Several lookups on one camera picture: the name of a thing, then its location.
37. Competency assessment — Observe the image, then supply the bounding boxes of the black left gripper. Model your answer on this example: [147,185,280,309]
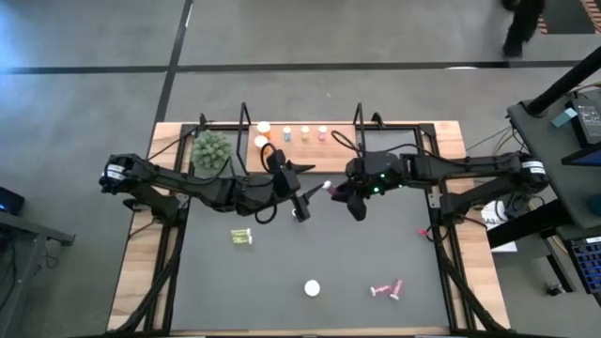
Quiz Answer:
[266,148,327,207]

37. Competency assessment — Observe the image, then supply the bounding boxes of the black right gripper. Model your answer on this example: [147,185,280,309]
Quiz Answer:
[330,150,408,205]

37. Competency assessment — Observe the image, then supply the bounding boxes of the wooden shelf black metal legs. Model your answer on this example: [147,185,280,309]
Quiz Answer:
[237,101,368,179]

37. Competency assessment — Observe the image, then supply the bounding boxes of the green succulent plant in pot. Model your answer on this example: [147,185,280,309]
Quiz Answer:
[190,130,235,177]

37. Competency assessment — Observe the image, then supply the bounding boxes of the white printed paper sheet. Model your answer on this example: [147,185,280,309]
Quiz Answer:
[481,199,518,254]

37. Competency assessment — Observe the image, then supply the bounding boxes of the dark grey side desk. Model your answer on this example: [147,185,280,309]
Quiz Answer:
[505,84,601,231]

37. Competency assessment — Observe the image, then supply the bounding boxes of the small teal box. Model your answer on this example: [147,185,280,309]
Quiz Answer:
[549,106,578,129]

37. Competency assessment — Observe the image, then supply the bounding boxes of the black round pole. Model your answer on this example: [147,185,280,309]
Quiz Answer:
[524,44,601,117]

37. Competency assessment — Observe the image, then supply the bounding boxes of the black tablet blue screen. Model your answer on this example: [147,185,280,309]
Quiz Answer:
[561,143,601,168]

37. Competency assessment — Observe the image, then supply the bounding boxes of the person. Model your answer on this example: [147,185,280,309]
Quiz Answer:
[500,0,548,60]

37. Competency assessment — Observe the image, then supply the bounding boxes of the black power adapter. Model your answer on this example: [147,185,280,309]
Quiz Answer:
[570,91,601,146]

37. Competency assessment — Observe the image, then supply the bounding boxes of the dark mat striped border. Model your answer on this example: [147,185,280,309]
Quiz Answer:
[525,0,601,35]

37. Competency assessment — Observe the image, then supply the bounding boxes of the black device blue light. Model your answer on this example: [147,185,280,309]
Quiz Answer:
[0,186,27,217]

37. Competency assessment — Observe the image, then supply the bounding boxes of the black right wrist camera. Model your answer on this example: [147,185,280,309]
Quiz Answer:
[346,191,369,223]

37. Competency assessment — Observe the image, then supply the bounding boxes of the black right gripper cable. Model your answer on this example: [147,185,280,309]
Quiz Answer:
[331,130,409,156]

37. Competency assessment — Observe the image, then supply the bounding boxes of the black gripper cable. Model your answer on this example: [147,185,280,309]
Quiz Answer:
[254,142,281,225]
[331,130,409,156]

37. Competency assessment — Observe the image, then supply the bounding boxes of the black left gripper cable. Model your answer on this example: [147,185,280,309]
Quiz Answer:
[254,142,281,225]

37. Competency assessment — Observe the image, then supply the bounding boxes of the black aluminium table frame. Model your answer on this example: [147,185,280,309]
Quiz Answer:
[105,119,511,338]

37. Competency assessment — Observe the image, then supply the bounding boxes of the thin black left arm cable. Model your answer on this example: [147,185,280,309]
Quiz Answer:
[147,122,204,161]

